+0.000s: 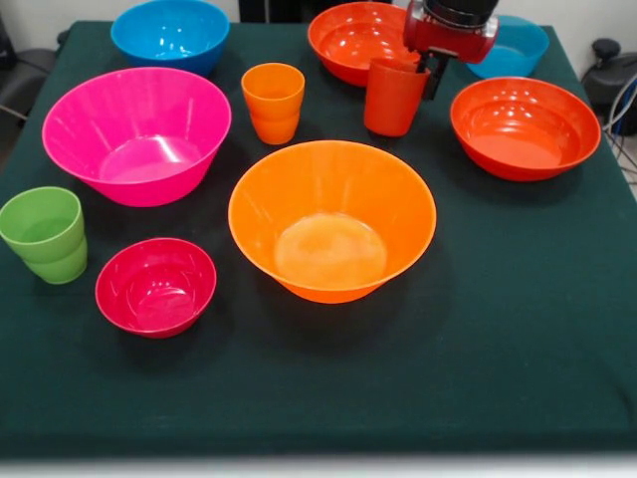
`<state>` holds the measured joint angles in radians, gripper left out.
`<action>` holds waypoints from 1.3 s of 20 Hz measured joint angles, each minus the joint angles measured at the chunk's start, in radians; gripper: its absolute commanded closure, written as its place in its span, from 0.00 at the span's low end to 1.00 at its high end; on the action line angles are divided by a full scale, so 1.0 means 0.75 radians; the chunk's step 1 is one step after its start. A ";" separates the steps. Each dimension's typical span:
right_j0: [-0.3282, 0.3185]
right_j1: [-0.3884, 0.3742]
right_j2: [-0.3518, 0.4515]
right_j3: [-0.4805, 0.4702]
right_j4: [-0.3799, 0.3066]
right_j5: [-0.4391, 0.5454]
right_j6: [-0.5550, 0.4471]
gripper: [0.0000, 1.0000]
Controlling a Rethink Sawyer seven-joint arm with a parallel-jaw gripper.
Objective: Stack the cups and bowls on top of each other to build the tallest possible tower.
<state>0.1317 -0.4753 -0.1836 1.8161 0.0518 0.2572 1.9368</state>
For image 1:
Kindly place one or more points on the small crimson bowl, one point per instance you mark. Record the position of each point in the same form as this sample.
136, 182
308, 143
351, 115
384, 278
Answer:
154, 294

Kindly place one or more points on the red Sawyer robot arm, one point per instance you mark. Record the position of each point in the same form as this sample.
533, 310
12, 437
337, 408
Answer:
463, 10

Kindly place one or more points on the large blue bowl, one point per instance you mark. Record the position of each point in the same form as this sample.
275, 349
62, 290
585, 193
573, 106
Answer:
149, 55

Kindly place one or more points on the large pink bowl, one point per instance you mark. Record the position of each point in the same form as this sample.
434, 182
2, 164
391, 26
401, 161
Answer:
134, 149

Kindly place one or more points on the red-orange plastic bowl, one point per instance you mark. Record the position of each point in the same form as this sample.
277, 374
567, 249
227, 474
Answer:
522, 139
353, 45

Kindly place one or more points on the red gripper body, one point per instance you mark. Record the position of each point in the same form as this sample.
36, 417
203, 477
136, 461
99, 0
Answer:
448, 42

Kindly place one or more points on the orange plastic cup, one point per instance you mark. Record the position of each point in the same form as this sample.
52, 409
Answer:
274, 114

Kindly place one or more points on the large orange bowl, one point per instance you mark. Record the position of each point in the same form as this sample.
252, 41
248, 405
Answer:
328, 219

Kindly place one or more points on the dark green tablecloth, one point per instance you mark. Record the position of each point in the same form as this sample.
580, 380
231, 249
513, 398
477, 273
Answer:
497, 299

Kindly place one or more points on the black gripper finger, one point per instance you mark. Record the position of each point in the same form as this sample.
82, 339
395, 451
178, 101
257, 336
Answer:
436, 74
423, 62

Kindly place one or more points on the green plastic cup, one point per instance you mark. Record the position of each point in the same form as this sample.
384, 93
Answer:
50, 249

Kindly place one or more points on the red-orange plastic cup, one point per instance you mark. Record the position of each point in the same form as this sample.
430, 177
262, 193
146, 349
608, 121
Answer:
393, 104

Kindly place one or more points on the small translucent blue bowl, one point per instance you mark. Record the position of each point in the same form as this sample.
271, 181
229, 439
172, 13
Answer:
522, 55

